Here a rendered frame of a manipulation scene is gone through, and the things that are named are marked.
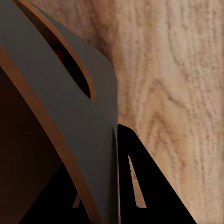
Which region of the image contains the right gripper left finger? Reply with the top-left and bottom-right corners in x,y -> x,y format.
19,163 -> 91,224

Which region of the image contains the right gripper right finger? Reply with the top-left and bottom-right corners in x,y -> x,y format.
117,124 -> 197,224

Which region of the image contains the trash can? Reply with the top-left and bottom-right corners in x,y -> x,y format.
0,0 -> 119,224

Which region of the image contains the can of soda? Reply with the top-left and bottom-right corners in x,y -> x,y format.
52,47 -> 91,99

